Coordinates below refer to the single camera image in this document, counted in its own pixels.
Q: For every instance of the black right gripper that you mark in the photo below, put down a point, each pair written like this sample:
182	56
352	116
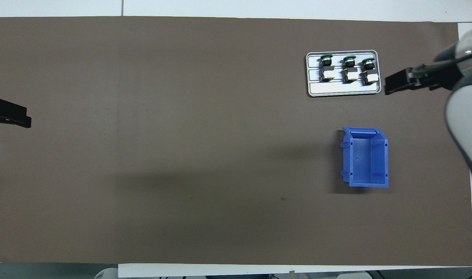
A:
437	77

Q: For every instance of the green push button switch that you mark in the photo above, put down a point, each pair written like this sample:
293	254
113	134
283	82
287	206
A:
370	78
350	74
327	73

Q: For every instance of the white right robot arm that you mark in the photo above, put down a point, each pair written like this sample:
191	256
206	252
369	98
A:
466	124

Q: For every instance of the grey metal tray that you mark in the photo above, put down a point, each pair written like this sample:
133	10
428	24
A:
336	88

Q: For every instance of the blue plastic storage bin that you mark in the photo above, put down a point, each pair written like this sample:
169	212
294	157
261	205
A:
361	159

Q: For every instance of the brown table mat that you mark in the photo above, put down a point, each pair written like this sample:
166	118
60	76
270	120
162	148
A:
181	155

